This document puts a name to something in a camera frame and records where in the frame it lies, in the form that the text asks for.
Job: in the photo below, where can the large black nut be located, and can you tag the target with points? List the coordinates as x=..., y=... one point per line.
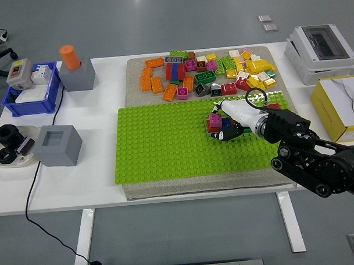
x=8, y=135

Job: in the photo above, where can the brown toy brick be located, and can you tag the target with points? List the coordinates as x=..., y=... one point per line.
x=201, y=66
x=191, y=55

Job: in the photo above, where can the blue plastic bin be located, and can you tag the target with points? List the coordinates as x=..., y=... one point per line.
x=30, y=110

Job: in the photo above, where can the red and blue brick stack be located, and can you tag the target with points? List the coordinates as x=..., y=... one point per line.
x=175, y=71

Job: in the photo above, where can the white circuit breaker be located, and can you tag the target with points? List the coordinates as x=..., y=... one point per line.
x=41, y=74

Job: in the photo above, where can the yellow cardboard box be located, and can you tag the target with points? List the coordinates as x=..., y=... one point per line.
x=330, y=115

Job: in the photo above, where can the small pink flat brick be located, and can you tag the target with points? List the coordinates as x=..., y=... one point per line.
x=248, y=50
x=242, y=60

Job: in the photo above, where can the small metal floor plate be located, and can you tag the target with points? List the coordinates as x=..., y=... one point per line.
x=270, y=27
x=265, y=18

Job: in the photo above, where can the blue toy brick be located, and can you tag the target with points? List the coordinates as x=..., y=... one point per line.
x=225, y=125

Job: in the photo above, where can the white switch plate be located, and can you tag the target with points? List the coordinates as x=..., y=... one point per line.
x=31, y=95

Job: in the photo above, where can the white electrical distribution box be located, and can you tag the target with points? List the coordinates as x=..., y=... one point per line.
x=308, y=58

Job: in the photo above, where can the black office chair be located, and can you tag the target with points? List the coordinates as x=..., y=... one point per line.
x=1, y=54

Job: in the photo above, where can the white power socket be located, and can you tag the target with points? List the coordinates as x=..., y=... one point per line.
x=2, y=37

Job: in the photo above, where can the pink toy brick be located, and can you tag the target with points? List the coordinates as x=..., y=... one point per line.
x=215, y=121
x=212, y=65
x=191, y=65
x=183, y=93

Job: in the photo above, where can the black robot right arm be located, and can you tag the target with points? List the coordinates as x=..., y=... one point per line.
x=287, y=125

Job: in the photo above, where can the grey switch box red button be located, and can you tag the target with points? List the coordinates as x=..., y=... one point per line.
x=19, y=74

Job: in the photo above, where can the orange long toy brick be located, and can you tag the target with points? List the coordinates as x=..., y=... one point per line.
x=146, y=79

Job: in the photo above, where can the large yellow toy brick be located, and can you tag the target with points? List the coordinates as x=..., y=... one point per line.
x=260, y=66

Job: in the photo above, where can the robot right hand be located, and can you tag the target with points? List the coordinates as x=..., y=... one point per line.
x=240, y=113

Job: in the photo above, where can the green studded baseplate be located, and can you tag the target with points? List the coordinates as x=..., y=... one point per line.
x=165, y=144

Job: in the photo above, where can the grey-beige foam mat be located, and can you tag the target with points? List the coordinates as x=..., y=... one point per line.
x=135, y=96

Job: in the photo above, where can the grey flat toy brick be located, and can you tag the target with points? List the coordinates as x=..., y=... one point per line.
x=209, y=134

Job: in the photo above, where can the brown-orange toy brick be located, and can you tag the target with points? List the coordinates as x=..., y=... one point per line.
x=233, y=122

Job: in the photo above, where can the dark green brick round holes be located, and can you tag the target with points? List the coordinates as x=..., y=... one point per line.
x=205, y=77

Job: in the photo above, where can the grey brick with round holes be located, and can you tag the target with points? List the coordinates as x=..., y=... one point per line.
x=174, y=59

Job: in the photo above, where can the green and white brick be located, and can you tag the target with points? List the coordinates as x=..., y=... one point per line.
x=271, y=74

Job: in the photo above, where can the lime green long brick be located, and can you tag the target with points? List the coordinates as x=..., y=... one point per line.
x=178, y=54

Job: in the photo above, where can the white table leg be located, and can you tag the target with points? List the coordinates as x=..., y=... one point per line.
x=292, y=221
x=83, y=240

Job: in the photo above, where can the grey block with round hole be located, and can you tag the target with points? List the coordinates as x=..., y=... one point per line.
x=77, y=79

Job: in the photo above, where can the white toy brick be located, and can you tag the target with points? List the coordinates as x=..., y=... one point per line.
x=201, y=58
x=234, y=53
x=262, y=76
x=242, y=75
x=256, y=57

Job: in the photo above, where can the dark grey sloped brick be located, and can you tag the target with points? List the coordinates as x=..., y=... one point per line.
x=201, y=89

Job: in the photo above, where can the small dark green brick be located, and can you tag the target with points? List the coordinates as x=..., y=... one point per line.
x=174, y=82

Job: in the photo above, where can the orange cylinder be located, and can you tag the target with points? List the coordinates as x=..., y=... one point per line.
x=70, y=57

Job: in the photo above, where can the small red toy brick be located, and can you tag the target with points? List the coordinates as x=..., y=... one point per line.
x=274, y=106

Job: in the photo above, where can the lime green toy brick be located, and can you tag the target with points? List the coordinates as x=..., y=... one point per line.
x=228, y=63
x=220, y=67

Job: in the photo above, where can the white tray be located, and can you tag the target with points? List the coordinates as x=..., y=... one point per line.
x=33, y=131

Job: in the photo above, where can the grey block with square recess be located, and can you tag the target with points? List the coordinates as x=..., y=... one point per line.
x=57, y=155

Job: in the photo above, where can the green flat toy brick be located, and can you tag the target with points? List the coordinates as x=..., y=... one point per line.
x=247, y=131

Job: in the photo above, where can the black sloped brick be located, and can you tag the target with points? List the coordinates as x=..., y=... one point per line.
x=216, y=90

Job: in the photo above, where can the brown and silver component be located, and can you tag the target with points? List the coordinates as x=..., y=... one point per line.
x=25, y=146

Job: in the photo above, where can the small black nut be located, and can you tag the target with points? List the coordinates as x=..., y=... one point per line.
x=6, y=156

